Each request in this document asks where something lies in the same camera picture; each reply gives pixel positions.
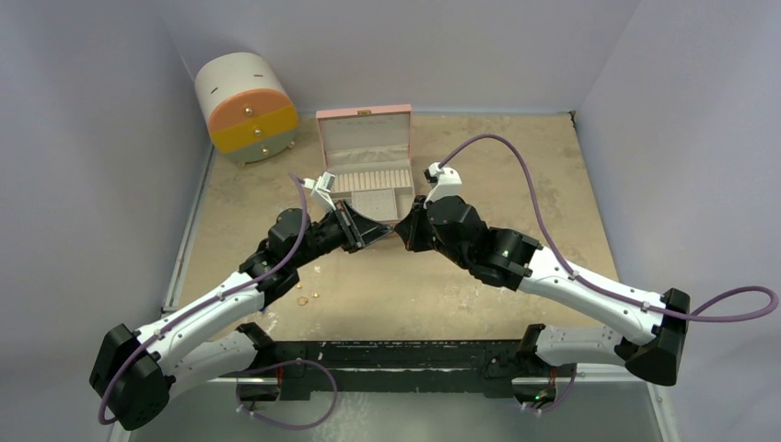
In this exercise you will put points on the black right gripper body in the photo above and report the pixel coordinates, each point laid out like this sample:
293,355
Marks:
418,226

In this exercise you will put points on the aluminium frame rail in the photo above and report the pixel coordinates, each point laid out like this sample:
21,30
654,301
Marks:
207,366

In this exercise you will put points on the pink jewelry box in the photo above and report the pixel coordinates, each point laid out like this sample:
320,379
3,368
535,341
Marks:
368,150

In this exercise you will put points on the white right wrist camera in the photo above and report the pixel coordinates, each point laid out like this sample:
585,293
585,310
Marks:
444,181

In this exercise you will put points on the round pastel drawer organizer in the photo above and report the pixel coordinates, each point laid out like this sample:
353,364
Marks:
248,114

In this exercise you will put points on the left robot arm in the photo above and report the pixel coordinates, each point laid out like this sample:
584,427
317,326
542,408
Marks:
135,370

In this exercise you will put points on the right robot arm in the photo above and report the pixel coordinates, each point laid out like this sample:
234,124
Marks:
639,330

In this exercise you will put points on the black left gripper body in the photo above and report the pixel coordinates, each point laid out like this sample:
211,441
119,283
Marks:
327,237

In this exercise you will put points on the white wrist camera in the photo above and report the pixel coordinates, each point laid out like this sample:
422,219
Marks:
444,181
320,190

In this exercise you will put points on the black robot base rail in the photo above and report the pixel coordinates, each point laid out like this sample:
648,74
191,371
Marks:
296,381

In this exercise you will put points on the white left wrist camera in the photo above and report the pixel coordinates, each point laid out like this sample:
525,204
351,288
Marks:
320,190

